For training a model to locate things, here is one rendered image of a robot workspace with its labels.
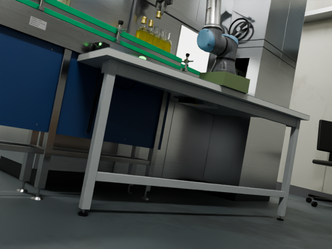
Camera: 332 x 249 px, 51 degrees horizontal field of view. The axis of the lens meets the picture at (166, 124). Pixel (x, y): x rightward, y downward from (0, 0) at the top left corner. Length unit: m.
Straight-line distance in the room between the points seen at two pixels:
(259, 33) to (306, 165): 2.34
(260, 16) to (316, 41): 2.21
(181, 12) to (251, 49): 0.73
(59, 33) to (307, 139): 3.90
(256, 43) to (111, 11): 1.36
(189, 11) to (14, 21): 1.61
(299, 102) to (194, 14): 2.66
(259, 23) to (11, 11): 2.15
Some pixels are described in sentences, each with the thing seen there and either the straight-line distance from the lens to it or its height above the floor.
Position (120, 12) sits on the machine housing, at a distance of 2.45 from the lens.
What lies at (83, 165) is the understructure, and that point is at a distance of 2.30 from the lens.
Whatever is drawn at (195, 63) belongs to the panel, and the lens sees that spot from 2.94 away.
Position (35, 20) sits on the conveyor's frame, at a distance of 1.77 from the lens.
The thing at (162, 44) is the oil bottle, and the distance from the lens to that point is 2.44.
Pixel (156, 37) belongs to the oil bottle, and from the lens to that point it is 2.40.
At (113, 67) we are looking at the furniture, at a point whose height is 0.68.
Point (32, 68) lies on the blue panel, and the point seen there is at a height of 0.61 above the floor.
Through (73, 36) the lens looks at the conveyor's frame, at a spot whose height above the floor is 0.82.
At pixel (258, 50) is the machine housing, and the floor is 1.30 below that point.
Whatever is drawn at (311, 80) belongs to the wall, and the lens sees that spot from 5.22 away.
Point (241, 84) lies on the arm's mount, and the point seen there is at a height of 0.79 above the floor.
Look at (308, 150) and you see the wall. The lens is 5.02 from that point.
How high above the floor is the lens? 0.39
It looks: 3 degrees up
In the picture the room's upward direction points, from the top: 10 degrees clockwise
